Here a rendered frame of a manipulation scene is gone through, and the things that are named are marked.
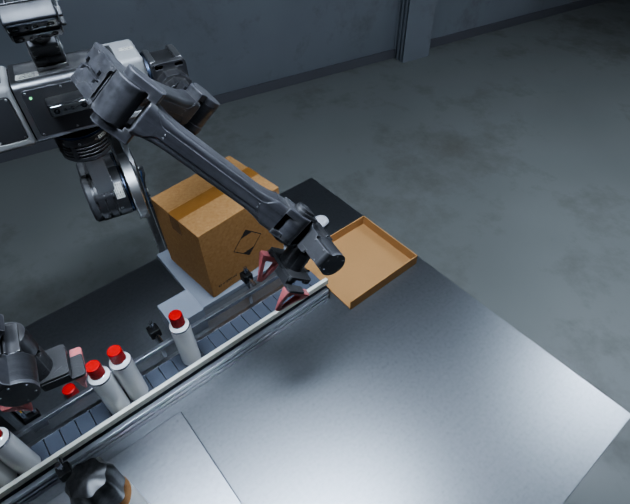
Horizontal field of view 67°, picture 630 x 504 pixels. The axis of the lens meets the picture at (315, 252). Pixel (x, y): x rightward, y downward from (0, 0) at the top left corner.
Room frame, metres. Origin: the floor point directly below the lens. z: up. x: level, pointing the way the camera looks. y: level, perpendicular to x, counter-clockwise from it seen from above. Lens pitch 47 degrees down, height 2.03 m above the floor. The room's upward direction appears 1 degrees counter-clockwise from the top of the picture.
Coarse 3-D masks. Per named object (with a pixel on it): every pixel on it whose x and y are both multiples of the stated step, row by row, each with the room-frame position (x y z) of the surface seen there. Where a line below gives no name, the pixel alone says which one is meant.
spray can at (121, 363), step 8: (112, 352) 0.59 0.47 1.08; (120, 352) 0.59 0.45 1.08; (112, 360) 0.58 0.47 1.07; (120, 360) 0.58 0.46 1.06; (128, 360) 0.59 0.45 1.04; (112, 368) 0.57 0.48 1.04; (120, 368) 0.57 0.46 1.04; (128, 368) 0.58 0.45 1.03; (136, 368) 0.60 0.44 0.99; (120, 376) 0.57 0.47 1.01; (128, 376) 0.57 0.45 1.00; (136, 376) 0.58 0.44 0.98; (128, 384) 0.57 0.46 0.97; (136, 384) 0.58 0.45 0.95; (144, 384) 0.59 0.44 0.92; (128, 392) 0.57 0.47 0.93; (136, 392) 0.57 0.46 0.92; (144, 392) 0.58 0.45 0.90
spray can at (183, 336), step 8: (176, 312) 0.70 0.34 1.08; (176, 320) 0.68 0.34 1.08; (184, 320) 0.69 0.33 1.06; (176, 328) 0.68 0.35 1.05; (184, 328) 0.68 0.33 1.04; (176, 336) 0.67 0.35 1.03; (184, 336) 0.67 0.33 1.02; (192, 336) 0.69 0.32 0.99; (176, 344) 0.67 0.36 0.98; (184, 344) 0.67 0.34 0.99; (192, 344) 0.68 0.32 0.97; (184, 352) 0.67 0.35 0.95; (192, 352) 0.67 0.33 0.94; (184, 360) 0.67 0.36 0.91; (192, 360) 0.67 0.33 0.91
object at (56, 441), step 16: (304, 288) 0.93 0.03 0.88; (272, 304) 0.87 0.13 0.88; (240, 320) 0.82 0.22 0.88; (256, 320) 0.81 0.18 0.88; (272, 320) 0.81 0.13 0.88; (208, 336) 0.76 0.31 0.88; (224, 336) 0.77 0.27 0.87; (208, 352) 0.71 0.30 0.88; (224, 352) 0.71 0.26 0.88; (160, 368) 0.66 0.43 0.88; (176, 368) 0.66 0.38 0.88; (160, 384) 0.62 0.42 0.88; (176, 384) 0.61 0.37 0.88; (80, 416) 0.53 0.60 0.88; (96, 416) 0.53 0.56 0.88; (128, 416) 0.53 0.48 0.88; (64, 432) 0.49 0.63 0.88; (80, 432) 0.49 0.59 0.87; (32, 448) 0.45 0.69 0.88; (48, 448) 0.45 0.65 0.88; (80, 448) 0.45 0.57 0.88; (32, 480) 0.38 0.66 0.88
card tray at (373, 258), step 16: (352, 224) 1.23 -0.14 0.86; (368, 224) 1.25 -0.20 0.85; (336, 240) 1.18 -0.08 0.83; (352, 240) 1.18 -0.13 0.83; (368, 240) 1.18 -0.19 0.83; (384, 240) 1.18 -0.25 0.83; (352, 256) 1.10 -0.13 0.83; (368, 256) 1.10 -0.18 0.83; (384, 256) 1.10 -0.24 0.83; (400, 256) 1.10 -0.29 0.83; (416, 256) 1.07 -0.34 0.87; (320, 272) 1.04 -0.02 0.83; (336, 272) 1.03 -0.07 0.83; (352, 272) 1.03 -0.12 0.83; (368, 272) 1.03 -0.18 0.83; (384, 272) 1.03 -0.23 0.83; (400, 272) 1.02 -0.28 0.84; (336, 288) 0.97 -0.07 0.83; (352, 288) 0.96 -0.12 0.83; (368, 288) 0.96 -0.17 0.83; (352, 304) 0.89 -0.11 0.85
